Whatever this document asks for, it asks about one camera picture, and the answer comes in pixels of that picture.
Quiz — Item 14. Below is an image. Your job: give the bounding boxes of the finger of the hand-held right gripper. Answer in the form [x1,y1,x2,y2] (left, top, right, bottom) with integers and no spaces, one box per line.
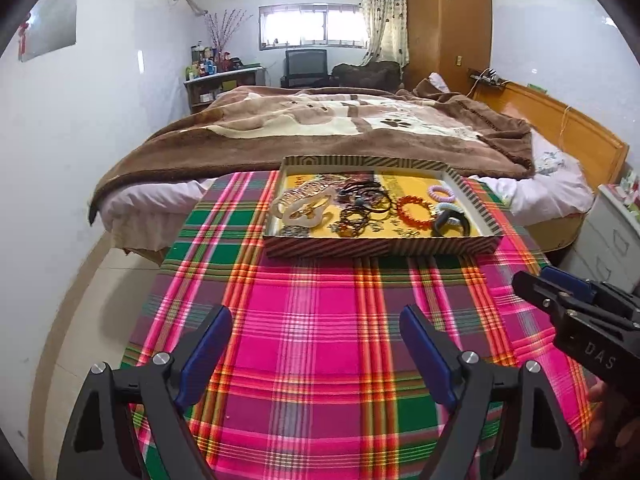
[511,270,594,319]
[541,265,597,304]

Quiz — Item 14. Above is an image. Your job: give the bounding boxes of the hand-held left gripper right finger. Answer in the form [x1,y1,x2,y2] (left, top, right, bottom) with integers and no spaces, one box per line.
[401,303,581,480]

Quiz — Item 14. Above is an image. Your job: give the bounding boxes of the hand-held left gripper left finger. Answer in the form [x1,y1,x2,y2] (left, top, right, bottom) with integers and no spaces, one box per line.
[56,304,234,480]

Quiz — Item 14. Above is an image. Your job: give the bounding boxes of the striped cardboard tray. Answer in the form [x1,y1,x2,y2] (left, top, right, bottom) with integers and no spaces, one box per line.
[262,155,503,260]

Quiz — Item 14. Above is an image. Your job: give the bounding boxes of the red and gold bead bracelet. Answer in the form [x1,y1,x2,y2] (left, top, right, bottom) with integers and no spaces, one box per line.
[396,194,434,228]

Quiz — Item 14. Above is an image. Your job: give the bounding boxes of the dark braided cord bracelet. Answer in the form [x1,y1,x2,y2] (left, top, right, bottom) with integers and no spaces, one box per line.
[337,207,373,237]

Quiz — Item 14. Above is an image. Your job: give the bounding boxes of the person's right hand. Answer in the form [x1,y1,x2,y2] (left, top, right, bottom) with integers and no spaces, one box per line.
[586,380,609,441]

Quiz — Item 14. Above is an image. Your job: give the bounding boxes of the white bedside cabinet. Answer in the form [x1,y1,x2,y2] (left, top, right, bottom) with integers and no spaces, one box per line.
[560,180,640,293]

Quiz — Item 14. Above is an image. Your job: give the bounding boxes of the bed with white sheet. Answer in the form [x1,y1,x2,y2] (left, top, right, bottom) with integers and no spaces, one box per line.
[97,72,596,266]

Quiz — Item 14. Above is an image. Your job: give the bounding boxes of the pink plaid tablecloth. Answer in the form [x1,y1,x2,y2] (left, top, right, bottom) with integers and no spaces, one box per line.
[120,170,596,480]

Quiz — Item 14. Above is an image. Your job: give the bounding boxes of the black bangle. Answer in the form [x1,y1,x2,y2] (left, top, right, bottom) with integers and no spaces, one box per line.
[431,210,472,238]

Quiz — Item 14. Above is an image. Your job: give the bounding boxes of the floral white pillow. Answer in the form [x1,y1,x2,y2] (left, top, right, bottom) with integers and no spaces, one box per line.
[532,132,583,178]

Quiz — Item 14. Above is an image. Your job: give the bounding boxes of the wooden headboard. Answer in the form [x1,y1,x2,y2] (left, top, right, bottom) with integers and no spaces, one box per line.
[472,82,630,196]

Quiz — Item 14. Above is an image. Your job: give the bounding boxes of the white bangle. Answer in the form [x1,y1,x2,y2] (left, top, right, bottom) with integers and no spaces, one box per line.
[271,184,335,231]

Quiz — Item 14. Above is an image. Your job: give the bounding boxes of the brown paw print blanket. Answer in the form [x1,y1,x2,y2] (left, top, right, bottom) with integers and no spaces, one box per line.
[89,85,538,226]

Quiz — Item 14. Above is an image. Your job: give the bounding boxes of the white shelf desk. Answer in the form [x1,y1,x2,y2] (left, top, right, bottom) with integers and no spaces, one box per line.
[182,65,266,116]

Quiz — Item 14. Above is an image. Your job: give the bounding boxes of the wooden wardrobe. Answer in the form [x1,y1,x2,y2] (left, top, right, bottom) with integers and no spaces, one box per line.
[404,0,493,96]

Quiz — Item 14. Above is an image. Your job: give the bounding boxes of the cluster of bottles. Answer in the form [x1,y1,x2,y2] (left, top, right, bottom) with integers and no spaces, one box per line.
[186,42,246,81]

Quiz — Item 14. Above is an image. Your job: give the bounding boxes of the small television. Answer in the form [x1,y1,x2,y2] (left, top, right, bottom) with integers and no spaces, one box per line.
[280,49,331,88]

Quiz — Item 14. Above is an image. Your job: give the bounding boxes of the vase of pink branches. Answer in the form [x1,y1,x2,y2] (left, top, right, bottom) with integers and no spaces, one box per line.
[204,8,253,61]

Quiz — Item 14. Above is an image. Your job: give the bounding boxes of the patterned curtain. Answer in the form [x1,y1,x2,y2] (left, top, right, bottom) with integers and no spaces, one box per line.
[359,0,410,66]

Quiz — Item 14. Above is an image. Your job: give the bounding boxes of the window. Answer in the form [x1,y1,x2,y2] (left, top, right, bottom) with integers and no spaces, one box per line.
[258,4,371,51]

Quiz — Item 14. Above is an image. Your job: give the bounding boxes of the black elastic hair ties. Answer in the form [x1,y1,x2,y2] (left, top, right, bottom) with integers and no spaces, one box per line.
[340,179,396,213]

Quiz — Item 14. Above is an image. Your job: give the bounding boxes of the shiny wall poster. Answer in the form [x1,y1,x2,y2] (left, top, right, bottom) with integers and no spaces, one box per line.
[17,0,78,63]

